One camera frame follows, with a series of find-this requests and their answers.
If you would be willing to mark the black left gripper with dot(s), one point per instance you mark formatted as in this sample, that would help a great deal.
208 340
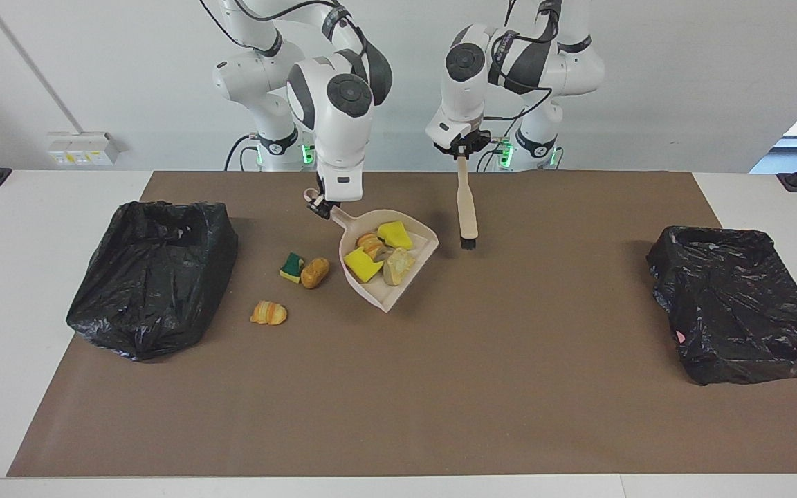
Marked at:
464 142

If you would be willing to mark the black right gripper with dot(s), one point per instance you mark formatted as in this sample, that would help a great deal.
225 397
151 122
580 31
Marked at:
319 204

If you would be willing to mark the beige hand brush black bristles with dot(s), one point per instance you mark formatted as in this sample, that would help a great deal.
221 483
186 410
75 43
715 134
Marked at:
467 200

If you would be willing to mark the orange striped croissant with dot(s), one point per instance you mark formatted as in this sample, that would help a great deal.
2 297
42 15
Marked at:
369 243
268 313

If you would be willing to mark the yellow notched sponge piece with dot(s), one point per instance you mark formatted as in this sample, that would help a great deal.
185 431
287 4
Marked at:
360 265

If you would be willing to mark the pale beige bread chunk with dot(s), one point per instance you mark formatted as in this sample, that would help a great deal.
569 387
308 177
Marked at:
398 268

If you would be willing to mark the beige plastic dustpan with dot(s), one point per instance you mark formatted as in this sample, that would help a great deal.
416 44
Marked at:
386 296

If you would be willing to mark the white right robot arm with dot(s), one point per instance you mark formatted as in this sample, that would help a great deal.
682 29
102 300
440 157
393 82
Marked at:
336 138

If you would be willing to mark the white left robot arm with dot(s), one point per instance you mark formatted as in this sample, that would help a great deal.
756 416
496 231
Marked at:
464 90

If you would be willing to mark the black bag-lined bin pink spot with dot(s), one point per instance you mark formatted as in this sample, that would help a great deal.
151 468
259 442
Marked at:
737 304

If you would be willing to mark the green and yellow sponge piece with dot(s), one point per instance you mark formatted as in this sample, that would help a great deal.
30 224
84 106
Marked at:
292 266

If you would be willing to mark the brown oval bread roll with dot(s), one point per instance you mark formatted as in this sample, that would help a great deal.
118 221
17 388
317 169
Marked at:
315 272

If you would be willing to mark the brown table mat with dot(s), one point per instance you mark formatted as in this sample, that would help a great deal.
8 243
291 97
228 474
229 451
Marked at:
509 429

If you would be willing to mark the white wall socket box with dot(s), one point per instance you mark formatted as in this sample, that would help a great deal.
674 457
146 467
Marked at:
84 149

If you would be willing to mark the white wall conduit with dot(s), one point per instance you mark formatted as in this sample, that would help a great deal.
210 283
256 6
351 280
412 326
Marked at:
35 69

